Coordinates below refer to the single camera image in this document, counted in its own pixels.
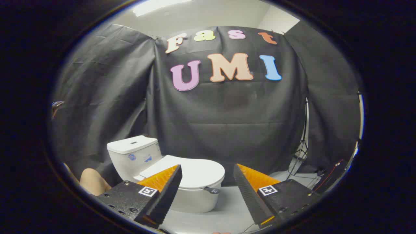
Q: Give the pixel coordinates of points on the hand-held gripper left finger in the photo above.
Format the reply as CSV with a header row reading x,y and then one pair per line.
x,y
164,198

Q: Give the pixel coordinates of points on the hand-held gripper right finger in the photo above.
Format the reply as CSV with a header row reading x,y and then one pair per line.
x,y
248,198

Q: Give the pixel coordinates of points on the black lid pull tab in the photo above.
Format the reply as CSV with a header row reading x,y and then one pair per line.
x,y
213,190

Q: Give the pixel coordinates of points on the white toilet lid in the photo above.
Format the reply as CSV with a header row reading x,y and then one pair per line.
x,y
200,172

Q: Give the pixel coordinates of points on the white ceramic toilet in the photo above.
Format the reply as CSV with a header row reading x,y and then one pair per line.
x,y
130,145

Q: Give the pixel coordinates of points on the person's bare leg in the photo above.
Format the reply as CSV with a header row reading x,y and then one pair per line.
x,y
92,182

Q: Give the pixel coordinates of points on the black tripod stand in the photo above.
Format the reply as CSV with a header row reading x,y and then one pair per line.
x,y
303,148

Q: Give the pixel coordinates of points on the black backdrop cloth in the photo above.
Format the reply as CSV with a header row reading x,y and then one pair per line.
x,y
227,113

